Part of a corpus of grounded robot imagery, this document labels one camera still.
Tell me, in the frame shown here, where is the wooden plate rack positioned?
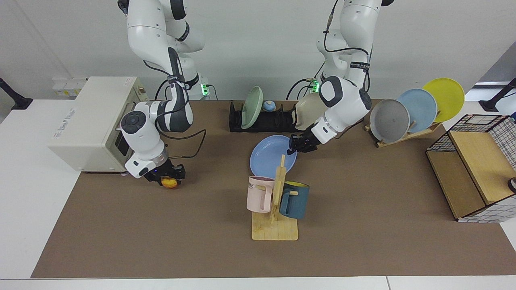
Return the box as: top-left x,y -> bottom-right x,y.
364,111 -> 442,148

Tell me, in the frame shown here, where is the pale toaster oven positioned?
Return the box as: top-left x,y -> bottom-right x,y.
48,76 -> 150,174

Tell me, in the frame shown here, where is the green plate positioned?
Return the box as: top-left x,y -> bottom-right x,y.
241,86 -> 264,130

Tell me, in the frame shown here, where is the white wall socket box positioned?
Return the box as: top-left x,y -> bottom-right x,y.
52,77 -> 88,97

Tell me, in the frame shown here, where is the wooden cup stand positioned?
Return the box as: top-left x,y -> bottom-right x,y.
252,155 -> 299,241

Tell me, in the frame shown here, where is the grey plate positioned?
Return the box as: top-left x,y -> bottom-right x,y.
369,99 -> 410,144

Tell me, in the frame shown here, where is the pink cup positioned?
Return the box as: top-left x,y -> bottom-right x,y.
246,176 -> 276,213

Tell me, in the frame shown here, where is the light blue plate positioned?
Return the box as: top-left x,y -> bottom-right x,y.
397,88 -> 438,133

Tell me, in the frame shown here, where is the beige plate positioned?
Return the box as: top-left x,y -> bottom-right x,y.
294,92 -> 328,131

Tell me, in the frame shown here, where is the dark teal cup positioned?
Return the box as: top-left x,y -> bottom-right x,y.
279,181 -> 310,220

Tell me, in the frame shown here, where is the brown table cloth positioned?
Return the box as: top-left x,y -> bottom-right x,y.
31,99 -> 516,278

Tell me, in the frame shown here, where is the wire basket with wooden floor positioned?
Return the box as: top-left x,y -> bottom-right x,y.
426,114 -> 516,223

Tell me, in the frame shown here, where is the yellow plate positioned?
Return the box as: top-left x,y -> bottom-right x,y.
422,77 -> 465,123

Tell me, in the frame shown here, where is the black dish rack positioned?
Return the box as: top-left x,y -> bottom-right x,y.
229,101 -> 305,133

